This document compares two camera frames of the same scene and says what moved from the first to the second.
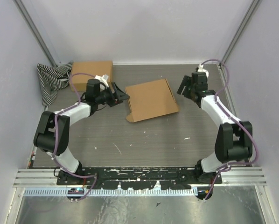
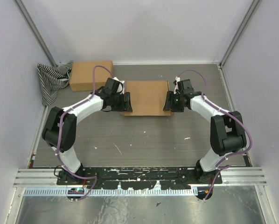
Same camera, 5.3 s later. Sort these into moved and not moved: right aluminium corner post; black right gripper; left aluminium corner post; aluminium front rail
Moved: black right gripper
Not moved: left aluminium corner post; aluminium front rail; right aluminium corner post
